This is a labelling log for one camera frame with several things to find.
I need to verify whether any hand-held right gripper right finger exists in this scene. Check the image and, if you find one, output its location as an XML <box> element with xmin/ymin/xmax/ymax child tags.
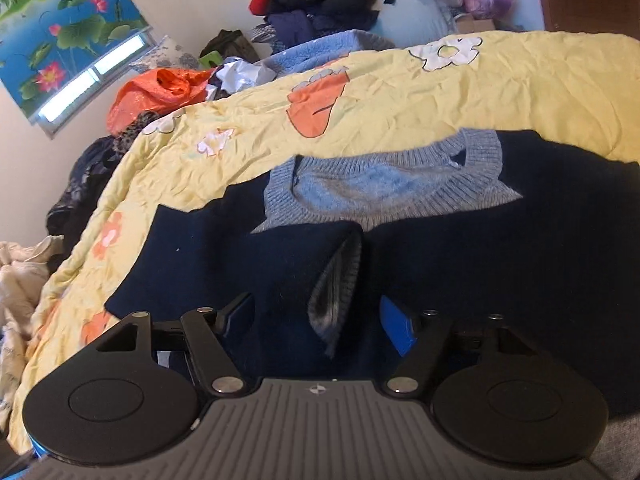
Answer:
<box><xmin>379</xmin><ymin>294</ymin><xmax>533</xmax><ymax>395</ymax></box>

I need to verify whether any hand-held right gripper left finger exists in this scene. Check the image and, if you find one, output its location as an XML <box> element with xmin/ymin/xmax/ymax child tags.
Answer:
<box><xmin>93</xmin><ymin>291</ymin><xmax>256</xmax><ymax>395</ymax></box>

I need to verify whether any navy sweater with grey collar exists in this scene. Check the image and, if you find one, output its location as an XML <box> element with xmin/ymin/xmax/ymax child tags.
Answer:
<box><xmin>104</xmin><ymin>129</ymin><xmax>640</xmax><ymax>406</ymax></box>

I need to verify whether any dark patterned cloth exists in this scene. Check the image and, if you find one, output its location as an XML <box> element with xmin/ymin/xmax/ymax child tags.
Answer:
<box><xmin>46</xmin><ymin>111</ymin><xmax>161</xmax><ymax>261</ymax></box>

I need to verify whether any cream white cloth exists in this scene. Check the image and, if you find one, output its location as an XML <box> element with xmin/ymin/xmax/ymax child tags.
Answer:
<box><xmin>0</xmin><ymin>235</ymin><xmax>65</xmax><ymax>441</ymax></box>

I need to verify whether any orange plastic bag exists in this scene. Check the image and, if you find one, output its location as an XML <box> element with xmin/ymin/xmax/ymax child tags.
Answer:
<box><xmin>108</xmin><ymin>67</ymin><xmax>217</xmax><ymax>136</ymax></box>

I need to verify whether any yellow floral bed sheet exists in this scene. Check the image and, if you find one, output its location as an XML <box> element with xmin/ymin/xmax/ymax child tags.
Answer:
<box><xmin>9</xmin><ymin>30</ymin><xmax>640</xmax><ymax>453</ymax></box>

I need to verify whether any crumpled white plastic bag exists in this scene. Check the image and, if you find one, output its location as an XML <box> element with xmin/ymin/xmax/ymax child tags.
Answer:
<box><xmin>206</xmin><ymin>57</ymin><xmax>277</xmax><ymax>102</ymax></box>

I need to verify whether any dark green bag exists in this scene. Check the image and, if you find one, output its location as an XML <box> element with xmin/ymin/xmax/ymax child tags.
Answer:
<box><xmin>199</xmin><ymin>29</ymin><xmax>260</xmax><ymax>65</ymax></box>

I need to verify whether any light blue fuzzy blanket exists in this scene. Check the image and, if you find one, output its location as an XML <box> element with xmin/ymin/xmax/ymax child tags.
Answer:
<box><xmin>252</xmin><ymin>30</ymin><xmax>401</xmax><ymax>77</ymax></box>

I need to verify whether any light blue pillow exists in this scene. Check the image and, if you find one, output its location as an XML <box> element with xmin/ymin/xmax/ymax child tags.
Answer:
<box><xmin>375</xmin><ymin>0</ymin><xmax>458</xmax><ymax>47</ymax></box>

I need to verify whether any lotus flower window blind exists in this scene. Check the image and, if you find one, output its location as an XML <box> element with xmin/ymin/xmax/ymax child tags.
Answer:
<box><xmin>0</xmin><ymin>0</ymin><xmax>153</xmax><ymax>137</ymax></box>

